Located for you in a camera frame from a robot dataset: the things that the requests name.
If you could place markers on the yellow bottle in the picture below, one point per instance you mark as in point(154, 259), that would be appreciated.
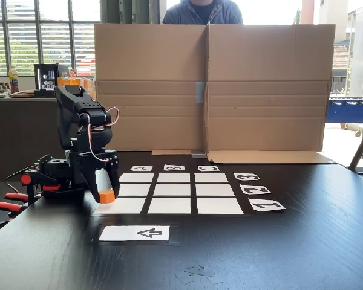
point(13, 80)

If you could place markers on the black display box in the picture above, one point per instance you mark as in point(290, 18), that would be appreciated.
point(46, 80)

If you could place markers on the crumpled clear tape piece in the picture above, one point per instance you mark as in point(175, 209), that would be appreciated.
point(199, 272)

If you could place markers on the brown paper stack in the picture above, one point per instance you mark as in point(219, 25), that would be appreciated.
point(21, 93)

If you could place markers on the round orange token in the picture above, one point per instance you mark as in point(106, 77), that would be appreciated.
point(106, 197)

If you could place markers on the orange packages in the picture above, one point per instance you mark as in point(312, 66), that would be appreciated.
point(75, 81)

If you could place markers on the small dark bottles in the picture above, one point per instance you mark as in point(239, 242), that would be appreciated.
point(3, 87)

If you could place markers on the brown cardboard box wall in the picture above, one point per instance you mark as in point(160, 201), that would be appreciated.
point(269, 84)
point(151, 75)

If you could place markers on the white window blinds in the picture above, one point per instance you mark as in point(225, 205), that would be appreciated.
point(24, 48)

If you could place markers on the white arrow paper sheet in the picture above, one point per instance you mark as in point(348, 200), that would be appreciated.
point(121, 233)

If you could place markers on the person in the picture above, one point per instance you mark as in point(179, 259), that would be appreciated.
point(175, 15)

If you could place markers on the grey duct tape strip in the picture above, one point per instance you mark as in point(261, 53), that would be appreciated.
point(200, 92)
point(198, 154)

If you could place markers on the paper label number 1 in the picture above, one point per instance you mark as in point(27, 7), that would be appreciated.
point(266, 205)

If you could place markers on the dark metal table leg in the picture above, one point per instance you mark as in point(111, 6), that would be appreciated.
point(361, 142)

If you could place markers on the white grid with black tape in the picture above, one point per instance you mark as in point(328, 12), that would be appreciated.
point(172, 193)

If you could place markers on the paper label letter A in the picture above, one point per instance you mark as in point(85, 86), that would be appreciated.
point(141, 168)

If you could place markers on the paper label letter B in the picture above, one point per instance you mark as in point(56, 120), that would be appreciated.
point(174, 167)

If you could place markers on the dark counter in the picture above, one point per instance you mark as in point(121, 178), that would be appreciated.
point(18, 136)

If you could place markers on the black and red clamp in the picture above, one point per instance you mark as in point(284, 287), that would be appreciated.
point(33, 181)

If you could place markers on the paper label letter C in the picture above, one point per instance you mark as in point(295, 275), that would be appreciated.
point(208, 168)

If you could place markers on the paper label number 3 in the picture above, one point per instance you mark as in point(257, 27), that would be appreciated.
point(247, 176)

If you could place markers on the blue foosball table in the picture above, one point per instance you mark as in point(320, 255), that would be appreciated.
point(351, 108)

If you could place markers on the paper label number 2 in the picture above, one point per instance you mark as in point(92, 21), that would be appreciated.
point(255, 190)

